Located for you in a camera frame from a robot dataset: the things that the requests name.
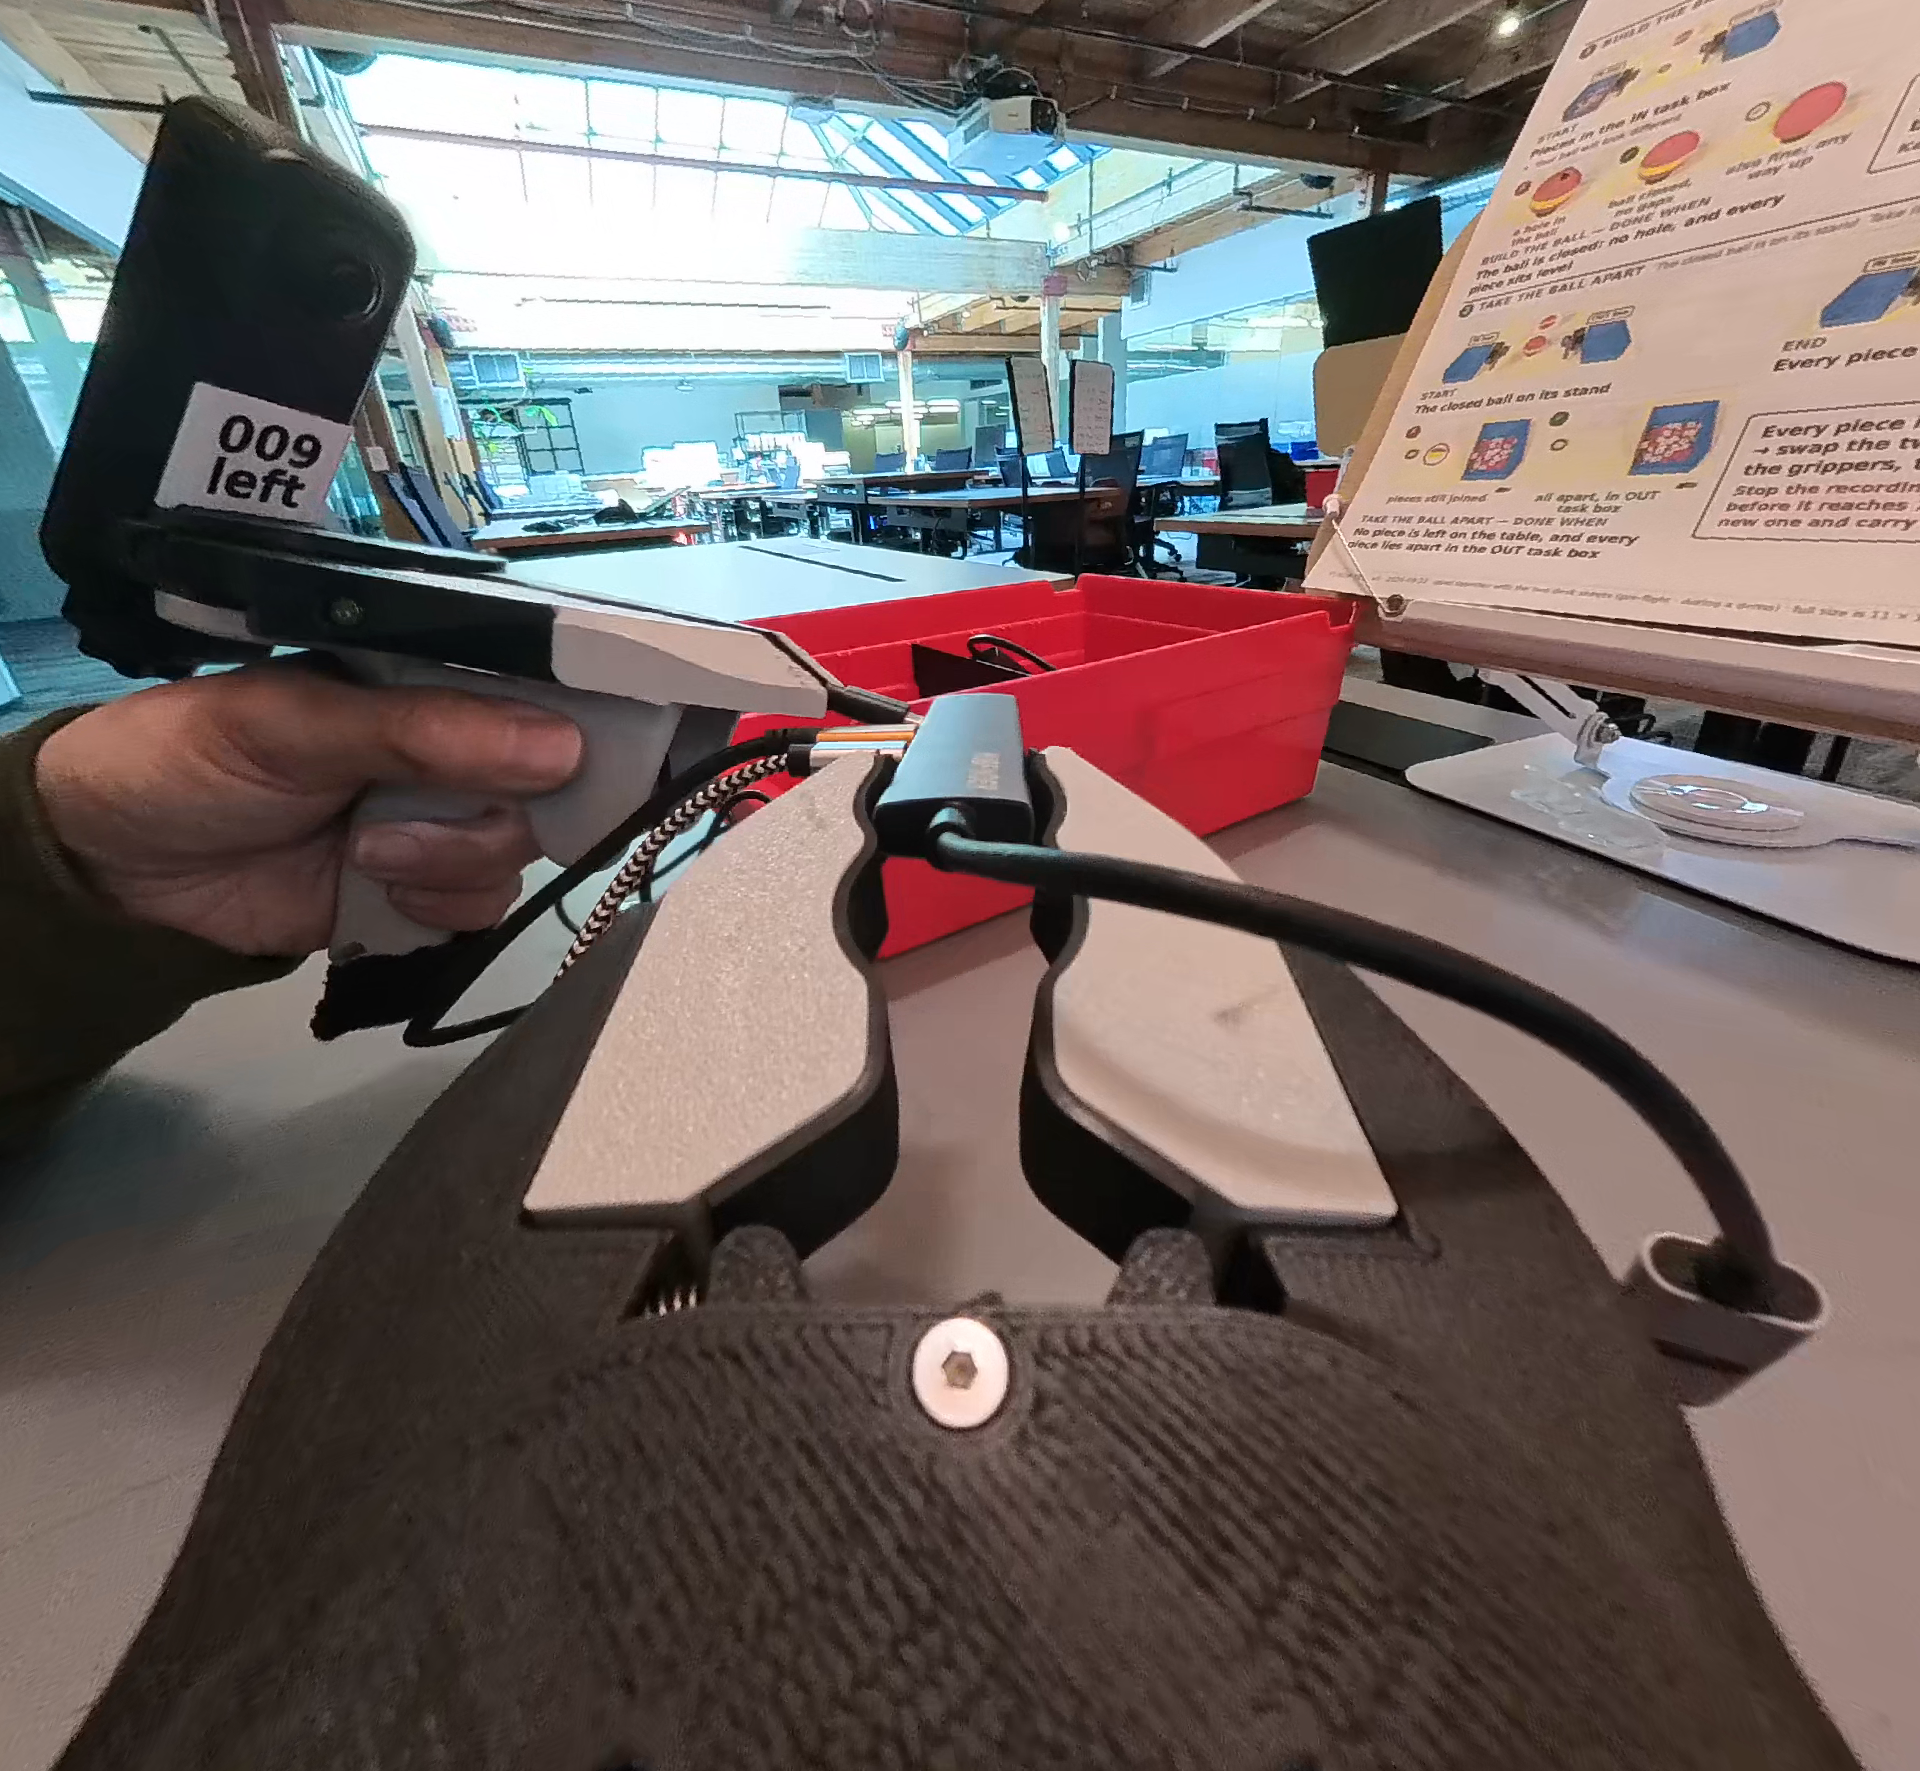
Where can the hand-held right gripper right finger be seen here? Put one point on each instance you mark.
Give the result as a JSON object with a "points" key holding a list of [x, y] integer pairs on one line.
{"points": [[1201, 1052]]}

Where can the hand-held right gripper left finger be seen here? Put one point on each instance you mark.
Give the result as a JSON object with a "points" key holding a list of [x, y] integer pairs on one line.
{"points": [[721, 1020]]}

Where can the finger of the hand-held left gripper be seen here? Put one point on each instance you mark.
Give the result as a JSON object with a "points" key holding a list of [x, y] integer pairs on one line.
{"points": [[659, 646]]}

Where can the red plastic bin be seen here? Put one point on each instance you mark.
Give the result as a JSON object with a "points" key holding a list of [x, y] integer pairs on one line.
{"points": [[1201, 738]]}

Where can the grey usb hub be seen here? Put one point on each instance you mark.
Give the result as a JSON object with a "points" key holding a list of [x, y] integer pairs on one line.
{"points": [[967, 765]]}

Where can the person's left hand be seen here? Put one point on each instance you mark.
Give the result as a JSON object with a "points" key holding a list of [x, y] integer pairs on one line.
{"points": [[211, 810]]}

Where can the long office desk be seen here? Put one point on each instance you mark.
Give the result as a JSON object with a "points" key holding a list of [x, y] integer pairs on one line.
{"points": [[975, 499]]}

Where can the instruction sheet on stand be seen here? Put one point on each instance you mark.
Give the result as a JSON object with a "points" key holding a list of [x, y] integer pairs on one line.
{"points": [[1499, 797]]}

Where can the standing whiteboard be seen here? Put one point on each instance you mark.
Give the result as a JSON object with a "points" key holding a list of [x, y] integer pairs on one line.
{"points": [[1089, 403], [1033, 403]]}

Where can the black office chair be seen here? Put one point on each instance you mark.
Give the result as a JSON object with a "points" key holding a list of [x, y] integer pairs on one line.
{"points": [[1244, 460]]}

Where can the ceiling projector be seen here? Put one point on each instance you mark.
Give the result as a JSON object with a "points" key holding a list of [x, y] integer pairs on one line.
{"points": [[1003, 136]]}

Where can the black monitor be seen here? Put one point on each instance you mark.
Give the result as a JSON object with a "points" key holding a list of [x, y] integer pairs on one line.
{"points": [[1373, 271]]}

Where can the printed instruction sheet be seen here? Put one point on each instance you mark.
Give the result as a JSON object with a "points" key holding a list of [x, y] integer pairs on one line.
{"points": [[1652, 226]]}

